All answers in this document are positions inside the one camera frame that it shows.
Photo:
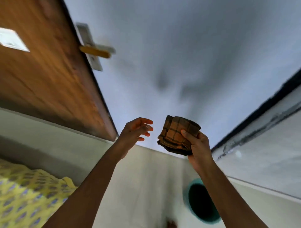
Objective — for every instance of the person's left forearm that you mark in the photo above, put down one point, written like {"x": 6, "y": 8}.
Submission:
{"x": 91, "y": 190}

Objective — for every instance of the yellow patterned garment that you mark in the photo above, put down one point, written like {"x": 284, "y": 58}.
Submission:
{"x": 25, "y": 197}

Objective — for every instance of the brown wooden door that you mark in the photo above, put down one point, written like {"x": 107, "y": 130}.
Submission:
{"x": 49, "y": 68}

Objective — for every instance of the person's right forearm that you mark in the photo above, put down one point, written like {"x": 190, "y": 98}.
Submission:
{"x": 225, "y": 197}

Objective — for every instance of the brown plaid cloth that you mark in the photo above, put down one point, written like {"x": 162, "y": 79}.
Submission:
{"x": 175, "y": 136}

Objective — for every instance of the white square plate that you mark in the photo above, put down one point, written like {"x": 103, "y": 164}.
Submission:
{"x": 11, "y": 40}

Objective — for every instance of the person's right hand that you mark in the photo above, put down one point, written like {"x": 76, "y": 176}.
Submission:
{"x": 201, "y": 150}

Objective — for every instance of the teal plastic bucket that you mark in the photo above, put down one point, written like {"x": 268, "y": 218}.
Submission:
{"x": 199, "y": 202}

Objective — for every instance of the person's left hand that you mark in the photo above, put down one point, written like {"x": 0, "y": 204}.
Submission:
{"x": 130, "y": 135}

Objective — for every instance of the person's left fingers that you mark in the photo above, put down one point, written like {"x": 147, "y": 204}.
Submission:
{"x": 143, "y": 128}

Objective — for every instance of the person's right thumb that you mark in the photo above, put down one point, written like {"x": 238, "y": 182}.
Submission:
{"x": 188, "y": 137}

